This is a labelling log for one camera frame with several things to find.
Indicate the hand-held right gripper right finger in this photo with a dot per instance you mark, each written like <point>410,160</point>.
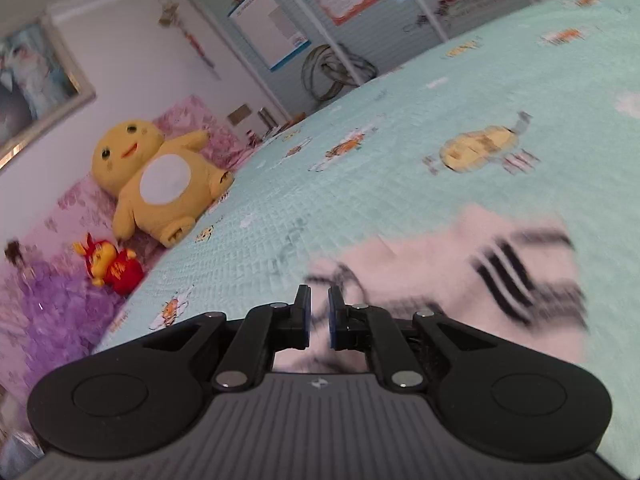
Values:
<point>335,322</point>

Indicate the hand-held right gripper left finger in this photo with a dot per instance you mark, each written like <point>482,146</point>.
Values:
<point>303,317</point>

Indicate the white black-striped knit sweater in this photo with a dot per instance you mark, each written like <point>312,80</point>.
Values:
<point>440,260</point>

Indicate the mint bee-print quilted bedspread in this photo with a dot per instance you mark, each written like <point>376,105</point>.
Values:
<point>350,185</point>

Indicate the yellow plush toy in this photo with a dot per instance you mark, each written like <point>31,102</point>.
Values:
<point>160,185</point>

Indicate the red plush toy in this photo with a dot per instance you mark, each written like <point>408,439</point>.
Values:
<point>112,265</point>

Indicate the metal cup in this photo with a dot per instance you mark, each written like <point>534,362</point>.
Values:
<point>267,119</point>

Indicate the purple fluffy cloth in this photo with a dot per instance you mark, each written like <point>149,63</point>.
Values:
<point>50,320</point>

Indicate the blue-bordered poster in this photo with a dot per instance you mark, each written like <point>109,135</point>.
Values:
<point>270,25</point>

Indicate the sliding-door wardrobe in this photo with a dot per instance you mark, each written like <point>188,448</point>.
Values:
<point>400,35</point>

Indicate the red hanging ornament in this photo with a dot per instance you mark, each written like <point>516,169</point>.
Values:
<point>192,42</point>

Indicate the framed picture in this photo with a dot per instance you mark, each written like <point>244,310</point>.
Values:
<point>35,90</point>

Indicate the wall socket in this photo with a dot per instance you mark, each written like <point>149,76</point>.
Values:
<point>239,114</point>

